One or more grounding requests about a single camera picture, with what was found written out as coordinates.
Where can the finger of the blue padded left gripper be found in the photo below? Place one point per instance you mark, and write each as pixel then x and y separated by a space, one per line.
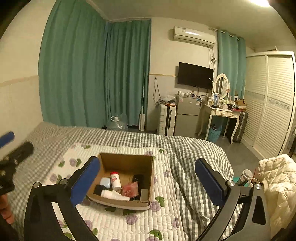
pixel 6 138

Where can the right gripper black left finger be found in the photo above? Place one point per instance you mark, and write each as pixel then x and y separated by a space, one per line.
pixel 41 222

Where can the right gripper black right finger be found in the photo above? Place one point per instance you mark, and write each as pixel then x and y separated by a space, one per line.
pixel 253 220

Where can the light blue earbuds case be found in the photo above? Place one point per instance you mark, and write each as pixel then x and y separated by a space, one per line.
pixel 106 182

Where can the white hair dryer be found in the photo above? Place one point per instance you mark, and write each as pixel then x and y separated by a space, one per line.
pixel 113 195

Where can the white bottle with red cap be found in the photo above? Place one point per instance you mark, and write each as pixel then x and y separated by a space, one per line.
pixel 115 182

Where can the black remote control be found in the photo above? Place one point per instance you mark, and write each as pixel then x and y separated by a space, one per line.
pixel 138 178

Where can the person's hand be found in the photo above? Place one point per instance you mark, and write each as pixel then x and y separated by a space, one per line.
pixel 5 209

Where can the glass jar with lid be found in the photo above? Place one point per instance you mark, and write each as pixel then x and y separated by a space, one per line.
pixel 245 177

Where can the white puffy jacket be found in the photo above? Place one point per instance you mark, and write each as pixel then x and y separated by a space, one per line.
pixel 278 177

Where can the grey checkered bedspread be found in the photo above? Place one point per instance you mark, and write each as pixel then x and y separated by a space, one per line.
pixel 181 208

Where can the black small box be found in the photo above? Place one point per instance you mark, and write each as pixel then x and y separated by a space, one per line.
pixel 98 189

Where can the white floral quilt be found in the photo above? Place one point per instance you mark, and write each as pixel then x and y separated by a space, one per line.
pixel 154 215

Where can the dark suitcase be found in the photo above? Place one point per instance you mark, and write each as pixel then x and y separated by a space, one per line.
pixel 243 117

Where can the brown cardboard box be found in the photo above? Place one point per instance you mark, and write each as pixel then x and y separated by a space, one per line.
pixel 127 166

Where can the teal laundry basket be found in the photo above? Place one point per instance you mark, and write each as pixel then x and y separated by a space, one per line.
pixel 214 133

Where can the white louvred wardrobe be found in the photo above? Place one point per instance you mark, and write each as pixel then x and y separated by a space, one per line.
pixel 270 97

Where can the clear water jug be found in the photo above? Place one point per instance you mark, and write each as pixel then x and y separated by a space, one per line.
pixel 118 122

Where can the white dressing table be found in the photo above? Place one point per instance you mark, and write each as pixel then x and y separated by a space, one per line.
pixel 220 113

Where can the silver mini fridge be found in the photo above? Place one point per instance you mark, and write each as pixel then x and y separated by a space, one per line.
pixel 187 116

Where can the white suitcase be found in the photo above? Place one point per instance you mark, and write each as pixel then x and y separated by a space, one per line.
pixel 167 119

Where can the white oval vanity mirror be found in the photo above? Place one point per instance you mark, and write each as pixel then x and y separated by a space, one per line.
pixel 221 85

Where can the green curtain by window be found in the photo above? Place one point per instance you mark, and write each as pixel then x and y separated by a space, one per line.
pixel 232 61

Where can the white air conditioner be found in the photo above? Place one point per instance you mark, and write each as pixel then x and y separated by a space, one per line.
pixel 194 36

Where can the black wall television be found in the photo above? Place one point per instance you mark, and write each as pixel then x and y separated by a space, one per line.
pixel 195 76

